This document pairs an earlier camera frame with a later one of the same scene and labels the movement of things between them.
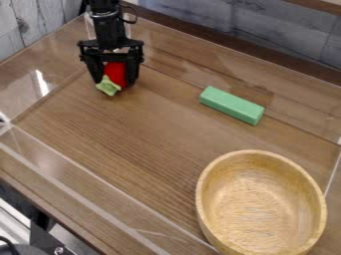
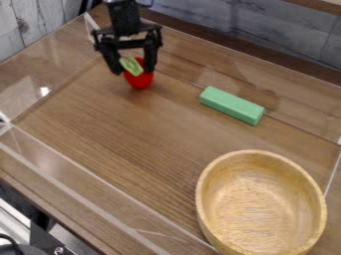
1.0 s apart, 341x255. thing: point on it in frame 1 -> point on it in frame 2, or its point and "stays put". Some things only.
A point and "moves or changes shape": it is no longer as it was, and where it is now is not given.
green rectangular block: (231, 104) stays put
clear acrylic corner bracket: (90, 25) stays put
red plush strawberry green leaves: (108, 87) moves or changes shape
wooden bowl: (259, 205) stays put
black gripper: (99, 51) -> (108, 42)
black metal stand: (40, 221) stays put
